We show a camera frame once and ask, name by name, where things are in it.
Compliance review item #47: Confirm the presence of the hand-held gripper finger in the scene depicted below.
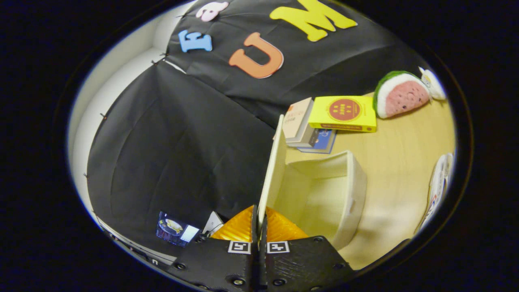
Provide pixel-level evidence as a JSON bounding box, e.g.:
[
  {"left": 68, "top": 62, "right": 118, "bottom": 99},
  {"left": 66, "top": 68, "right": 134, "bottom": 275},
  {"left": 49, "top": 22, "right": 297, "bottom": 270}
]
[
  {"left": 168, "top": 205, "right": 260, "bottom": 292},
  {"left": 259, "top": 207, "right": 357, "bottom": 292}
]

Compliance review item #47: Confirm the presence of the beige storage box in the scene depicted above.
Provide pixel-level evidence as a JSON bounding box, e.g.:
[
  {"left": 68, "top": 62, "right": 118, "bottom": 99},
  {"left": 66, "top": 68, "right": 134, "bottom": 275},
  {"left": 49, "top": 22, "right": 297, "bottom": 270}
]
[{"left": 257, "top": 114, "right": 367, "bottom": 251}]

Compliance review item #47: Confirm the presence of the white shoe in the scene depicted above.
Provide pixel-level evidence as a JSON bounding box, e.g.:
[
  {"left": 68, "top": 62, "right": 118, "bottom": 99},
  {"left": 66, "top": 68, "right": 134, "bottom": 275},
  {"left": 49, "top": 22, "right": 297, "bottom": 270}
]
[{"left": 418, "top": 152, "right": 455, "bottom": 232}]

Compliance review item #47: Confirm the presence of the grey book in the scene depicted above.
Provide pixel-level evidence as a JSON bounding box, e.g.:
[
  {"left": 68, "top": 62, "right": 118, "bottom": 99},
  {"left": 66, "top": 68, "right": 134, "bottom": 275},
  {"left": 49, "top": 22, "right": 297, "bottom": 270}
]
[{"left": 286, "top": 125, "right": 321, "bottom": 148}]

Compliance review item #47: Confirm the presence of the blue book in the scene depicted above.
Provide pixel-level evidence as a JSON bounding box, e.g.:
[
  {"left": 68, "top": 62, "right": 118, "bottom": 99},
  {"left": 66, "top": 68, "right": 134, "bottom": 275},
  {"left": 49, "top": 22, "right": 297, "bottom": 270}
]
[{"left": 298, "top": 129, "right": 337, "bottom": 154}]

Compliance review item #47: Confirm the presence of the black backdrop cloth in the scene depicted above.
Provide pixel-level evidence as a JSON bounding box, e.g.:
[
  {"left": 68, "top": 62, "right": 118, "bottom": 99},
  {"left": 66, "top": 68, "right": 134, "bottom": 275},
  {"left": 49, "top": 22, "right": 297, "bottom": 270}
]
[{"left": 87, "top": 0, "right": 430, "bottom": 260}]

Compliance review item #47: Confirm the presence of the yellow book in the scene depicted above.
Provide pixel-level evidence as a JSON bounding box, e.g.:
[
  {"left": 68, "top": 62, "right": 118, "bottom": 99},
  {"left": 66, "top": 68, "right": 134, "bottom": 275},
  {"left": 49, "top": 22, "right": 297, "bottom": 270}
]
[{"left": 308, "top": 96, "right": 377, "bottom": 133}]

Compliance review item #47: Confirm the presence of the watermelon slice plush toy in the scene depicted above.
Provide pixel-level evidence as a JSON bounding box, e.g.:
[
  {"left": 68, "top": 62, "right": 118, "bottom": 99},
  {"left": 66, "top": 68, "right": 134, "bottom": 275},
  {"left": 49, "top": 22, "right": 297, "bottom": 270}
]
[{"left": 373, "top": 71, "right": 431, "bottom": 119}]

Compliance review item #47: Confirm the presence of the white plush toy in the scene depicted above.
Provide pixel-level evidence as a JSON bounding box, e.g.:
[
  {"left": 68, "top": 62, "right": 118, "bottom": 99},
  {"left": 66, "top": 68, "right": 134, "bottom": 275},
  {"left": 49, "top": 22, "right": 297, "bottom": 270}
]
[{"left": 418, "top": 67, "right": 446, "bottom": 101}]

